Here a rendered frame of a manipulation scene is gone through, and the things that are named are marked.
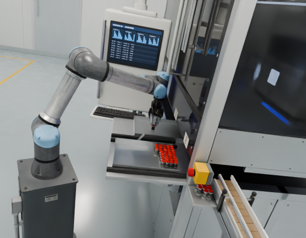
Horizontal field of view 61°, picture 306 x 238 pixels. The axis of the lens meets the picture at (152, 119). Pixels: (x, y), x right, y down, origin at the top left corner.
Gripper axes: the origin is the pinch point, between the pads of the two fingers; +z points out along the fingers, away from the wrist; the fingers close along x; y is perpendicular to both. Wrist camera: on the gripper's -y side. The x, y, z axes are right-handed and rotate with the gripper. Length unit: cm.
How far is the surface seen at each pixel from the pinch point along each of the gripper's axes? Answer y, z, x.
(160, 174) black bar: 47.8, 3.8, 0.0
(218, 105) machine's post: 52, -38, 17
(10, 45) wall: -505, 80, -291
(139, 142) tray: 20.2, 3.4, -9.5
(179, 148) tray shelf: 17.8, 5.6, 15.4
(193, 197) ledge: 61, 6, 14
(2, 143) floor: -101, 93, -142
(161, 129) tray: -3.6, 5.3, 6.3
